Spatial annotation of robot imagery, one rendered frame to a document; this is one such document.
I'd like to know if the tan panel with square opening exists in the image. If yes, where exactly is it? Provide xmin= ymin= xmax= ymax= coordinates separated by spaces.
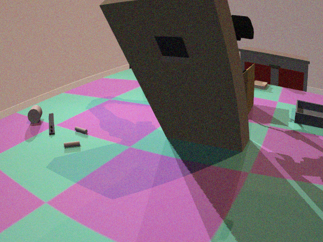
xmin=99 ymin=0 xmax=249 ymax=152

